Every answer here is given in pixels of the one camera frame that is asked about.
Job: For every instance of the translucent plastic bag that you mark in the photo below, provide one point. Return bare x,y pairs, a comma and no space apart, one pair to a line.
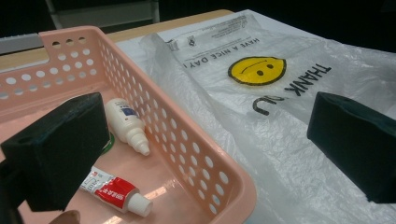
249,124

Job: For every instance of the grey metal desk frame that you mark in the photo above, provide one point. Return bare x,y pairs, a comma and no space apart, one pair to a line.
106,15

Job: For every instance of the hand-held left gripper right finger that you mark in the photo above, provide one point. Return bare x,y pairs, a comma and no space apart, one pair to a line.
358,146

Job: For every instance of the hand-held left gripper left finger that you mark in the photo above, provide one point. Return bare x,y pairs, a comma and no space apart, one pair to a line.
59,149

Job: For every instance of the pink perforated plastic basket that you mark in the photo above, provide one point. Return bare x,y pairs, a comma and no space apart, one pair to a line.
149,174

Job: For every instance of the red and white toothpaste tube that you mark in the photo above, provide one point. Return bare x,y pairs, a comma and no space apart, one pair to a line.
115,191

